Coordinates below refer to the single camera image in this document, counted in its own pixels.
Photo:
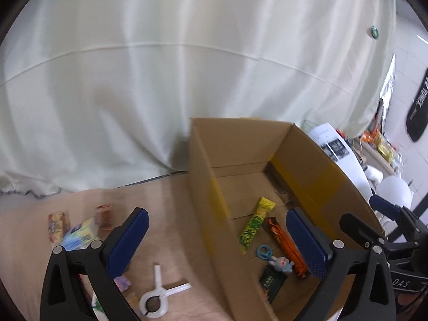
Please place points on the black racket bag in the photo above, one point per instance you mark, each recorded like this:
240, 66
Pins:
417, 116

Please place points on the white backdrop curtain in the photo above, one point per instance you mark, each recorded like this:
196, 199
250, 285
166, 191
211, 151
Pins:
100, 93

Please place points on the white plastic clip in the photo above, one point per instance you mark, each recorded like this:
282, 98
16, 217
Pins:
154, 304

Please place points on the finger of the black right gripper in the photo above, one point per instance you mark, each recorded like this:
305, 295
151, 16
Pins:
408, 224
361, 233

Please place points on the blue ring toy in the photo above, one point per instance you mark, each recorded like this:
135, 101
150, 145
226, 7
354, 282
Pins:
264, 252

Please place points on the brown cardboard box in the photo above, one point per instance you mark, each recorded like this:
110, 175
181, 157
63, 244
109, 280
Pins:
244, 174

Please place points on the small brown candy packet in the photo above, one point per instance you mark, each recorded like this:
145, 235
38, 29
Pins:
104, 217

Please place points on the green round wall sticker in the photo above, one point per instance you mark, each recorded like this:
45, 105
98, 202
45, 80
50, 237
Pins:
374, 32

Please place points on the dark green snack packet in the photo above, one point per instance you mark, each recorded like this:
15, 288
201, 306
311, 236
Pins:
271, 282

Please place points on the printed white paper sheet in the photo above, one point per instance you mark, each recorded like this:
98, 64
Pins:
332, 143

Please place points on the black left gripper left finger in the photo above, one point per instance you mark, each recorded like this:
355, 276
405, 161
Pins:
63, 295

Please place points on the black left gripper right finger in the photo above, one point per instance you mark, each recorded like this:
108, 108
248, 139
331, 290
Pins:
371, 296

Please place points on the light blue small carton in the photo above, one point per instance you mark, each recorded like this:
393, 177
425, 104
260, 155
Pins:
81, 235

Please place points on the yellow patterned snack packet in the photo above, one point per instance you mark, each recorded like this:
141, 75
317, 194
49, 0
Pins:
58, 226

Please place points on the orange snack bar wrapper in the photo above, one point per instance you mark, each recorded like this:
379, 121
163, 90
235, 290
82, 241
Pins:
288, 246

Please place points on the blue bunny figurine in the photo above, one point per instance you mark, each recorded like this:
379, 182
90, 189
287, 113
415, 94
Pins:
281, 264

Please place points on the green yellow snack packet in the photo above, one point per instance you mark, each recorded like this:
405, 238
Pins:
263, 208

